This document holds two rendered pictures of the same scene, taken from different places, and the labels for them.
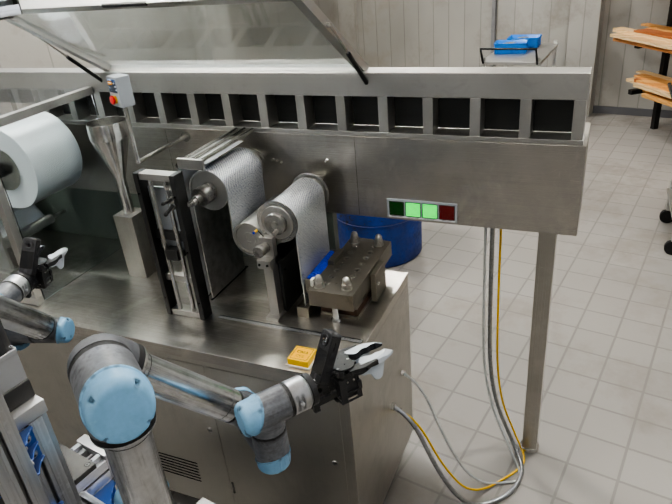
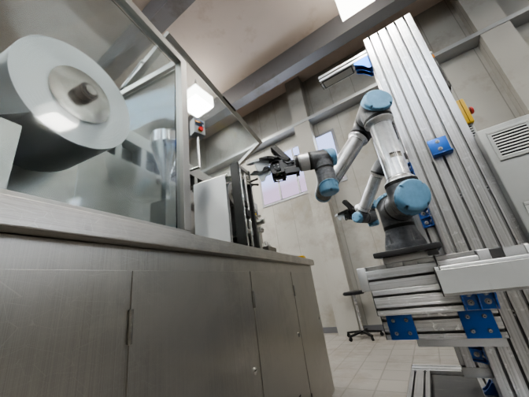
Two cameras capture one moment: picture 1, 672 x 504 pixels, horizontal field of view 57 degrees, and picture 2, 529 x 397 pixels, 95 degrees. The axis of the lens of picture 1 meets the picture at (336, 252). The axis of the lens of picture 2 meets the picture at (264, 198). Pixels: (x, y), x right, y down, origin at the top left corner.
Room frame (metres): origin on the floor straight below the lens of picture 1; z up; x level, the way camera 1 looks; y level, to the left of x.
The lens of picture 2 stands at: (1.85, 1.84, 0.75)
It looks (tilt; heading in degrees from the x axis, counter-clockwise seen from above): 20 degrees up; 266
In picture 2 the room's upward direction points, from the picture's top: 8 degrees counter-clockwise
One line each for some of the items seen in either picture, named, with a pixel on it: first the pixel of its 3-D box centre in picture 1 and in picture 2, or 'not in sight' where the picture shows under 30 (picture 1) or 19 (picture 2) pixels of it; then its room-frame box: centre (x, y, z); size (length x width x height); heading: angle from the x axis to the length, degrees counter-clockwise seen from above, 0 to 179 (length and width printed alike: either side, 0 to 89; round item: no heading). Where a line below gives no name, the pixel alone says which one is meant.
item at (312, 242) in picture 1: (313, 244); not in sight; (1.90, 0.07, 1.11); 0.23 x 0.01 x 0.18; 155
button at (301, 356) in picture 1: (302, 356); not in sight; (1.54, 0.13, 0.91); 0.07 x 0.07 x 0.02; 65
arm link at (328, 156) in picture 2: (0, 302); (322, 159); (1.52, 0.97, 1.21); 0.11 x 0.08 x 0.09; 171
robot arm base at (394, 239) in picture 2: not in sight; (402, 237); (1.24, 0.88, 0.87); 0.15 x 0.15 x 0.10
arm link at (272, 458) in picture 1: (268, 440); (370, 218); (0.99, 0.18, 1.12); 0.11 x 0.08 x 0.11; 29
